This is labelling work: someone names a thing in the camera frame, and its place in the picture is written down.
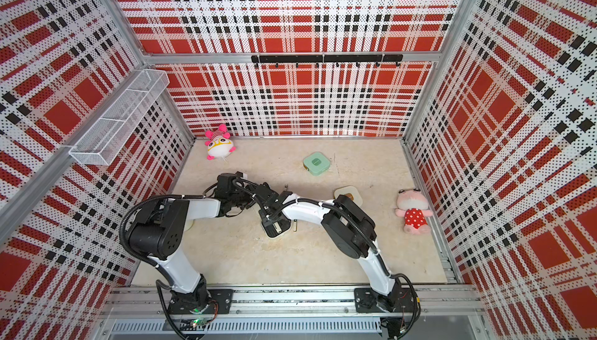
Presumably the pink frog plush red dress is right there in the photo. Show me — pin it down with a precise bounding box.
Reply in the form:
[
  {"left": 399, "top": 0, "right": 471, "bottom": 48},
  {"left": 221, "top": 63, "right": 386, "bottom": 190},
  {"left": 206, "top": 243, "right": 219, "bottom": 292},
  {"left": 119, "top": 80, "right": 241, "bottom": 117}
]
[{"left": 395, "top": 189, "right": 433, "bottom": 235}]

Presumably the black wall hook rail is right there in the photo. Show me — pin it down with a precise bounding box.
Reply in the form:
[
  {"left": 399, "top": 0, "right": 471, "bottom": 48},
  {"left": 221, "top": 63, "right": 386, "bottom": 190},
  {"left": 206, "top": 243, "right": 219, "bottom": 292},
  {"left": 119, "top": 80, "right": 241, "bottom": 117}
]
[{"left": 250, "top": 54, "right": 404, "bottom": 66}]

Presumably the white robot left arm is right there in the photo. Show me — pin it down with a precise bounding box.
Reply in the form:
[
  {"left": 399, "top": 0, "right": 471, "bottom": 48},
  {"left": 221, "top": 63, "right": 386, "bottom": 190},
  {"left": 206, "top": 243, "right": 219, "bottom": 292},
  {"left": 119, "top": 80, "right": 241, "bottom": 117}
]
[{"left": 118, "top": 172, "right": 257, "bottom": 315}]

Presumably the cream manicure case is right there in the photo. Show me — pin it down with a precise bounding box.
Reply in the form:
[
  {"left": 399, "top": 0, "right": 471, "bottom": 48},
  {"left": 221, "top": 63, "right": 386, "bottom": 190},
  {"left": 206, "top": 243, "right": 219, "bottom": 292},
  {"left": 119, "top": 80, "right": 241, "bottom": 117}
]
[
  {"left": 261, "top": 217, "right": 292, "bottom": 238},
  {"left": 334, "top": 186, "right": 363, "bottom": 206}
]

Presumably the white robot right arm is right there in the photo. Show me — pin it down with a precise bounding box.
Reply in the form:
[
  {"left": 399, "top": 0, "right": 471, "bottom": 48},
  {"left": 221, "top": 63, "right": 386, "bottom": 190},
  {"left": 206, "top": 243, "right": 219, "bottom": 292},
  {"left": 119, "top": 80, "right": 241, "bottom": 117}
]
[{"left": 244, "top": 183, "right": 421, "bottom": 319}]

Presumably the mint green manicure case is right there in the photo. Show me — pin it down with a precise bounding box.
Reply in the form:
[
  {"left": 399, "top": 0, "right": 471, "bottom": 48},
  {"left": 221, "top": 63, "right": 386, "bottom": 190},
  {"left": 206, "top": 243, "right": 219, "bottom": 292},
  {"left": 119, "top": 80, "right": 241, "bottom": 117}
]
[{"left": 303, "top": 152, "right": 331, "bottom": 176}]

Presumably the white wire mesh shelf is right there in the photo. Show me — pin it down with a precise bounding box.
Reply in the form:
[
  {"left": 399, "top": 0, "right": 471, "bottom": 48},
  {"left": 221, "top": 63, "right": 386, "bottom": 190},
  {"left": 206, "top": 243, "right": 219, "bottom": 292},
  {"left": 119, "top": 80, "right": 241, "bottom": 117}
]
[{"left": 69, "top": 69, "right": 169, "bottom": 166}]

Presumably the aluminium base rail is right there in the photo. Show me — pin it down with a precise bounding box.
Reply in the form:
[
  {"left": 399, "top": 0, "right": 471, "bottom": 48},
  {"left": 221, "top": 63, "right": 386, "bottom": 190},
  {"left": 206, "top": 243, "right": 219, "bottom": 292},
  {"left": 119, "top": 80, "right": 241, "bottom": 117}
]
[{"left": 93, "top": 284, "right": 492, "bottom": 339}]

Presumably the pink white owl plush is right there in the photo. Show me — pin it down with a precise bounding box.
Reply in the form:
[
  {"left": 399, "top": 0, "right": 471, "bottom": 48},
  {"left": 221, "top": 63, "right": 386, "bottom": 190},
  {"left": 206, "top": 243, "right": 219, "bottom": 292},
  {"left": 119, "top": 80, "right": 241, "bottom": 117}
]
[{"left": 205, "top": 124, "right": 236, "bottom": 161}]

